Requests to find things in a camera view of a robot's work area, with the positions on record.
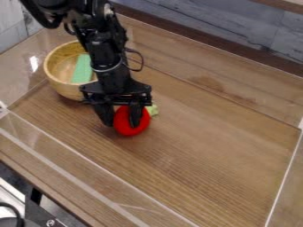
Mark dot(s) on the clear acrylic tray wall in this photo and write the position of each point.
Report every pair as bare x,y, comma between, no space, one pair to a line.
95,195

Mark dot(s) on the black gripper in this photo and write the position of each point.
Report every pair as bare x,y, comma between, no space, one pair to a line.
117,89

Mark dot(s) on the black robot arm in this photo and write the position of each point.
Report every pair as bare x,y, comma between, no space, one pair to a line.
91,21

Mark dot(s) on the black equipment under table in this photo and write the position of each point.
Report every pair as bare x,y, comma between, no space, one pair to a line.
22,213

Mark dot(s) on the wooden bowl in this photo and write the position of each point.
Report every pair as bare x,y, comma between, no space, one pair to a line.
59,66

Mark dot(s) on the green rectangular block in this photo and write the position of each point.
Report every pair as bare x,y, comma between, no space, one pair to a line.
83,71

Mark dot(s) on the red plush strawberry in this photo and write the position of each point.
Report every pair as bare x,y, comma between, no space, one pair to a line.
122,124

